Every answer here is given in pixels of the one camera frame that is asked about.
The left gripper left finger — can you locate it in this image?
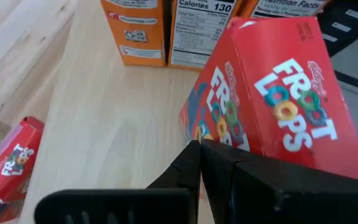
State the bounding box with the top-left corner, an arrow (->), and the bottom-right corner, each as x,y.
34,139 -> 201,224

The black slotted rack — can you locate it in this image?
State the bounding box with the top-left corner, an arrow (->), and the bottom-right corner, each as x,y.
317,0 -> 358,58

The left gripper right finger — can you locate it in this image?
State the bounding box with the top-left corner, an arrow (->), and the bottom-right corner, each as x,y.
200,139 -> 358,224

